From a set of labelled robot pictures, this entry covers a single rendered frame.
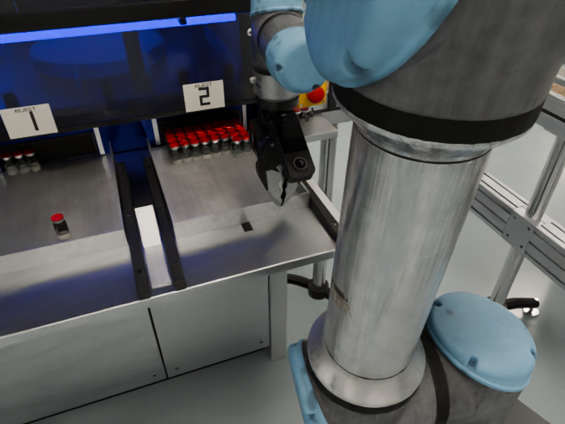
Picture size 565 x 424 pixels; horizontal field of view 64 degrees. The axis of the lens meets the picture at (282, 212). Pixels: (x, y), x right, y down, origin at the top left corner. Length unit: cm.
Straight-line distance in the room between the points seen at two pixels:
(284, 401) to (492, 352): 117
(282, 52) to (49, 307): 50
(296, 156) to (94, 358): 96
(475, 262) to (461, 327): 169
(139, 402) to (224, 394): 28
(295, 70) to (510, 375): 40
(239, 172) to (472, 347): 63
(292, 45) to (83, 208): 56
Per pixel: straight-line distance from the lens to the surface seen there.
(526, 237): 159
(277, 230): 82
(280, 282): 140
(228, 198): 90
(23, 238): 92
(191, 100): 100
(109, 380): 155
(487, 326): 54
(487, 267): 221
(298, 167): 70
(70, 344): 140
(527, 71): 23
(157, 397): 168
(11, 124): 101
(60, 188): 103
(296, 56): 57
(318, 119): 121
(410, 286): 33
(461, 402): 53
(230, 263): 76
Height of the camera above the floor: 140
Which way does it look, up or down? 37 degrees down
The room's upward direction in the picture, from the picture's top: straight up
